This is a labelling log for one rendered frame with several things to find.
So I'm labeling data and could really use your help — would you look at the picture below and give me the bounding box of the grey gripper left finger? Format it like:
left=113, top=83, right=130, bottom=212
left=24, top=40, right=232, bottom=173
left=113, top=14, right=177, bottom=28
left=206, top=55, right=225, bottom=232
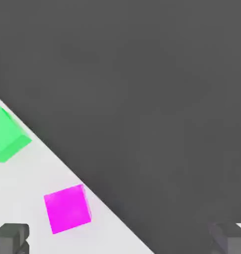
left=0, top=223, right=30, bottom=254

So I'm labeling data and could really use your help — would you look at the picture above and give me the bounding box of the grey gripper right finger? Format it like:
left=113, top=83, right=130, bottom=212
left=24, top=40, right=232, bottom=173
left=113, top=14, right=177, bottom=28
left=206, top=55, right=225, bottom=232
left=208, top=222, right=241, bottom=254

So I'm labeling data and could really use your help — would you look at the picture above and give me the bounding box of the small magenta cube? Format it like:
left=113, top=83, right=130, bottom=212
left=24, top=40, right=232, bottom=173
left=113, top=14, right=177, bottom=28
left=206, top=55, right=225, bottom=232
left=43, top=184, right=92, bottom=235

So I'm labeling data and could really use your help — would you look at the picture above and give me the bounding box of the small green cube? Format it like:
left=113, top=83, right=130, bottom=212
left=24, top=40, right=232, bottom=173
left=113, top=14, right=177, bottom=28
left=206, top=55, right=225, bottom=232
left=0, top=105, right=33, bottom=164

